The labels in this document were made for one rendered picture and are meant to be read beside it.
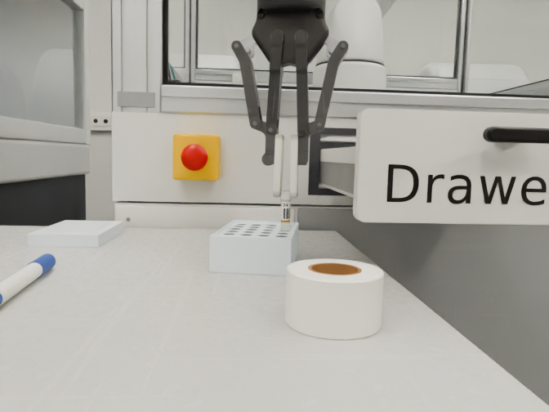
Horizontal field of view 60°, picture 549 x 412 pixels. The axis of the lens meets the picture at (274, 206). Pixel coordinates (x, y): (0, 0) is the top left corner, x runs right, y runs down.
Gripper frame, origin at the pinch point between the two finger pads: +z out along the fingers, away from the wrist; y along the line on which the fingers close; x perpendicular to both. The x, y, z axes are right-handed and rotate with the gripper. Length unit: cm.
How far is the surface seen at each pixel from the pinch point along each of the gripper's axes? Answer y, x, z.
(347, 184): -7.2, -4.6, 2.1
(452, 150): -16.6, 5.9, -2.1
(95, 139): 184, -319, -11
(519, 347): -40, -33, 32
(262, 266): 1.5, 7.2, 10.1
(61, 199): 77, -85, 14
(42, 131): 72, -68, -6
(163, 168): 22.0, -21.6, 1.5
